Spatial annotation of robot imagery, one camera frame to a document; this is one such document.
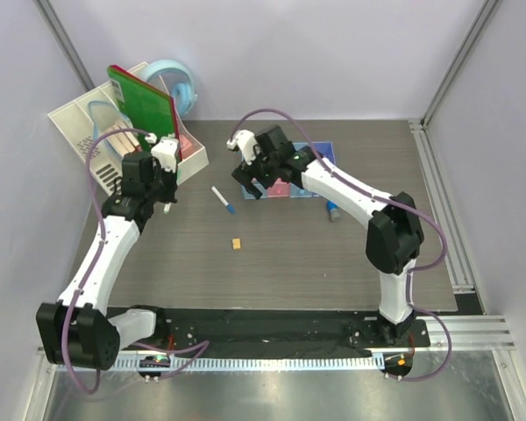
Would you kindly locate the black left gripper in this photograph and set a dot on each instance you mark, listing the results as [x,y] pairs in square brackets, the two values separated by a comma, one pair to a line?
[172,179]

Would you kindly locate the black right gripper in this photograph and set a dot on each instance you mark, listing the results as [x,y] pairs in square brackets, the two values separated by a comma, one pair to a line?
[247,172]

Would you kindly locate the four colour drawer organizer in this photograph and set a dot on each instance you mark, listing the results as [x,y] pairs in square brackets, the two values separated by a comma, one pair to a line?
[282,189]

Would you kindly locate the blue capped marker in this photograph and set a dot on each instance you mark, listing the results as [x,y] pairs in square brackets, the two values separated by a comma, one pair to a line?
[223,200]

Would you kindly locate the blue grey glue stick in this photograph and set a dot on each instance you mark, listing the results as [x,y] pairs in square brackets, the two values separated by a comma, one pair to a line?
[333,211]

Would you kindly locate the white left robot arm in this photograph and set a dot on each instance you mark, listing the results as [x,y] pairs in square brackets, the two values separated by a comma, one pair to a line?
[76,326]

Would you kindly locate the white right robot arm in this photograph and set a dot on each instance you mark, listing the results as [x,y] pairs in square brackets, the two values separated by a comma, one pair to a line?
[393,231]

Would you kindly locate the pink box in rack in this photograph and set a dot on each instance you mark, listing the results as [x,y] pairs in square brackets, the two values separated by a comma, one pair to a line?
[186,146]

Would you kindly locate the green folder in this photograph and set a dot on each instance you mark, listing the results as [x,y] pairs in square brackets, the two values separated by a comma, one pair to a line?
[148,108]

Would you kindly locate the light blue headphones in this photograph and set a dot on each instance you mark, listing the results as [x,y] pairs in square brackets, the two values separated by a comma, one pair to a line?
[184,93]

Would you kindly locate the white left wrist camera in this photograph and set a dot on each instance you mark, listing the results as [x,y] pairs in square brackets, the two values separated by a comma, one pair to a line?
[166,150]

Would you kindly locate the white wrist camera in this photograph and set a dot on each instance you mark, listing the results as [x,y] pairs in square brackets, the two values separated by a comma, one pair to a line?
[243,141]
[166,150]

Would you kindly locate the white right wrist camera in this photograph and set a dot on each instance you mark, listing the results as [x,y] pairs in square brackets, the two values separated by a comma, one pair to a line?
[243,141]

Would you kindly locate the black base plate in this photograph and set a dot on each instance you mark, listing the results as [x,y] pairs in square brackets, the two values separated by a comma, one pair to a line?
[286,334]

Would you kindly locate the white slotted cable duct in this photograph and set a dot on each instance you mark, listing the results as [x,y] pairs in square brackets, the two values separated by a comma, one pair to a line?
[140,362]

